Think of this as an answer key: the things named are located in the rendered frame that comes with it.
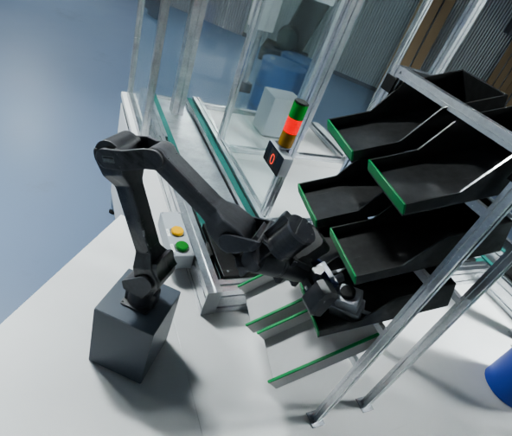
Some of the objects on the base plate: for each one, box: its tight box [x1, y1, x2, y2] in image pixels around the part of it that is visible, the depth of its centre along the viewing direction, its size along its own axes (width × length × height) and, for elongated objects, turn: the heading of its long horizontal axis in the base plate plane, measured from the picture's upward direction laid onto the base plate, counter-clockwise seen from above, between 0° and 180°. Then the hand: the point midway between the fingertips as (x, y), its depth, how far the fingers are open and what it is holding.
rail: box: [154, 135, 223, 315], centre depth 140 cm, size 6×89×11 cm, turn 179°
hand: (320, 272), depth 76 cm, fingers closed on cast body, 4 cm apart
